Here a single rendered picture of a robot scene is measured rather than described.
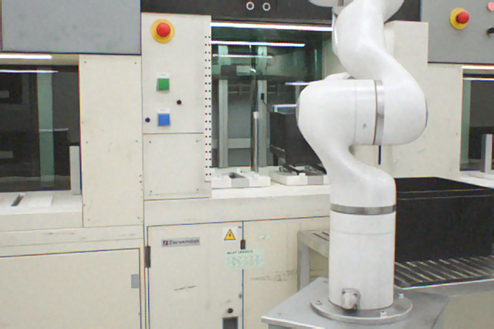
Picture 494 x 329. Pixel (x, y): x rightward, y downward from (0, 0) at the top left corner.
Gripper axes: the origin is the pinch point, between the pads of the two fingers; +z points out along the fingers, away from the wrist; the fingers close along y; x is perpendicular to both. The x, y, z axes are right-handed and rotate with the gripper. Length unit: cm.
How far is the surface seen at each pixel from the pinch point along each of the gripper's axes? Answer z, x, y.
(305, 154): 3.7, -22.1, -2.7
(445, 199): -60, -29, 12
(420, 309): -91, -44, -12
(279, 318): -90, -44, -39
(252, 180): 2.2, -30.2, -21.9
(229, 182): 1.8, -30.7, -29.6
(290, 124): 3.0, -11.7, -8.2
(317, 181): 3.5, -31.3, 1.8
